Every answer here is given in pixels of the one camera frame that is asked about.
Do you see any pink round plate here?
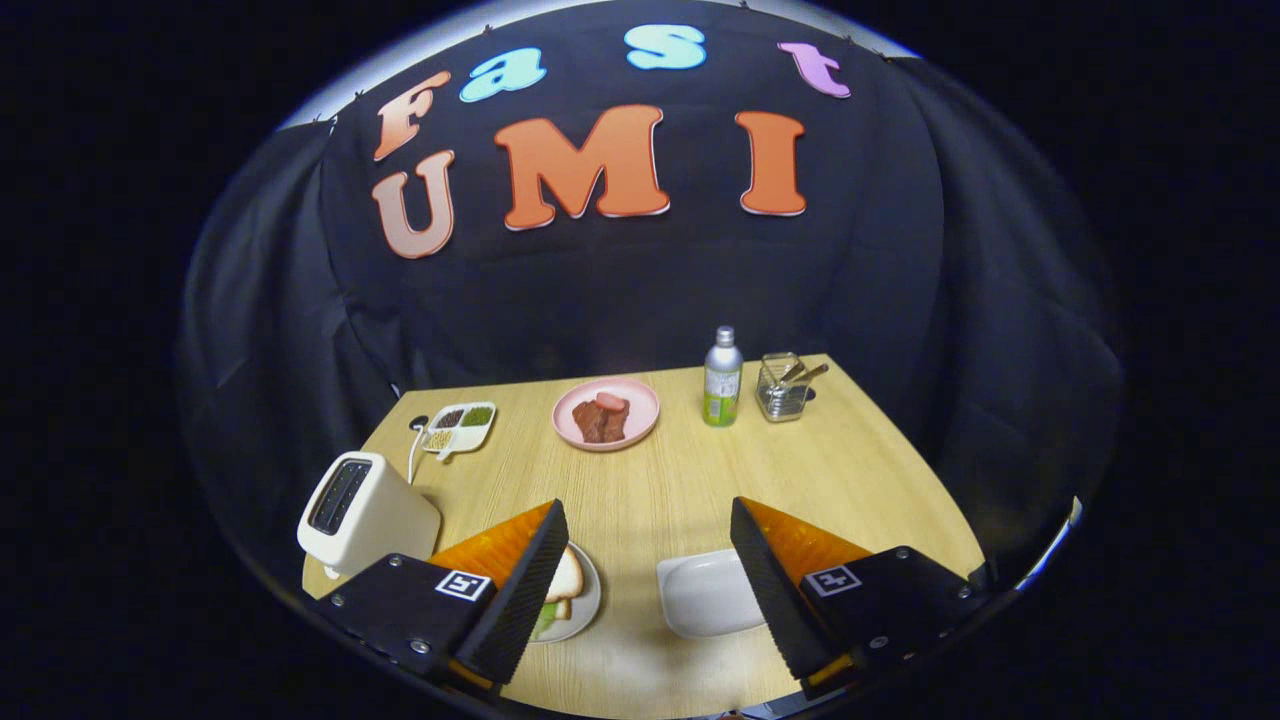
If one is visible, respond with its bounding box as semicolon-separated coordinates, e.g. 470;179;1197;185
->
551;377;661;453

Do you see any white toaster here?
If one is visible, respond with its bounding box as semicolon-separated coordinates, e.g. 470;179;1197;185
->
297;451;443;580

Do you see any green label bottle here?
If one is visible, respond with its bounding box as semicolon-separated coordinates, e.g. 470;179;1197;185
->
702;325;745;429

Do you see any wire mesh utensil holder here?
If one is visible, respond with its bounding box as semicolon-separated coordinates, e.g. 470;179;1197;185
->
756;352;811;424

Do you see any white square plate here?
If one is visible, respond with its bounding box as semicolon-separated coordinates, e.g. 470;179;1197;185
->
656;548;769;641

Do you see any white round plate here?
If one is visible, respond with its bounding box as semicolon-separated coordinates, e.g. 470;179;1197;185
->
530;540;603;644

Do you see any black backdrop cloth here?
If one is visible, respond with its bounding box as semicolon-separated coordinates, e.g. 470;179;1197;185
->
175;0;1126;601

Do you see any white divided tray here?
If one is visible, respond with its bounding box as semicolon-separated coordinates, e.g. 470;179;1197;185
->
420;401;498;462

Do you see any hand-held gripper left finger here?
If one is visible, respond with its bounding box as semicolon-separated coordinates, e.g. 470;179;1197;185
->
312;498;571;701

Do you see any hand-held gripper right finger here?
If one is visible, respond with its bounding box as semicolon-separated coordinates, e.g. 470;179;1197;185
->
729;496;991;701

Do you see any brown meat piece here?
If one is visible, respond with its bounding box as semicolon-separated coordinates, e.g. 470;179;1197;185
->
572;397;631;445

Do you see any toasted bread slice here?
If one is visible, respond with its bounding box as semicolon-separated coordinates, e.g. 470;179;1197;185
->
545;545;586;621

